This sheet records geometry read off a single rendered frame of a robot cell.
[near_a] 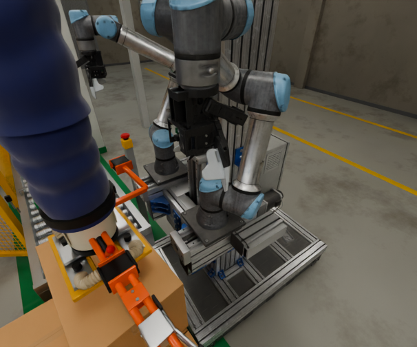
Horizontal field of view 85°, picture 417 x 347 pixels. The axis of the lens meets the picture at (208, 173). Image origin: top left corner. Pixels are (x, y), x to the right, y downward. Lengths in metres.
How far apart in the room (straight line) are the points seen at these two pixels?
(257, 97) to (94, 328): 0.95
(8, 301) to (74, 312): 1.50
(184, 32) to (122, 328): 0.90
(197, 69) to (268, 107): 0.44
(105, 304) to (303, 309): 1.50
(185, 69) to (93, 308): 0.89
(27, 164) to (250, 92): 0.66
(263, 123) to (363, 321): 1.78
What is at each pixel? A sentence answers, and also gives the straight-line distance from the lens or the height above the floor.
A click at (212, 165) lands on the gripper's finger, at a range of 0.44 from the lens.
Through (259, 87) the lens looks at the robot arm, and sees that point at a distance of 0.79.
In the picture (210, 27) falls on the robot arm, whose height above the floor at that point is 1.80.
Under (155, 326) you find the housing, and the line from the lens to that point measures 0.68.
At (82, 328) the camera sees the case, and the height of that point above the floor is 0.94.
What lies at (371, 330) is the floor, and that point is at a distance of 2.25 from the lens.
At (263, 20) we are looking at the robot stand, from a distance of 1.04.
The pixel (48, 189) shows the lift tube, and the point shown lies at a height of 1.43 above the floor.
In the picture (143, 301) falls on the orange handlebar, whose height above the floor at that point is 1.19.
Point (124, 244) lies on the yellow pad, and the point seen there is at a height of 1.08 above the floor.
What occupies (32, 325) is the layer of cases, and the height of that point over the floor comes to 0.54.
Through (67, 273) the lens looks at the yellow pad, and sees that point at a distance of 1.00.
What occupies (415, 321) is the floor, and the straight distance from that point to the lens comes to 2.46.
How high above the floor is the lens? 1.82
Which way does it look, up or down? 36 degrees down
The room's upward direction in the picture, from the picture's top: straight up
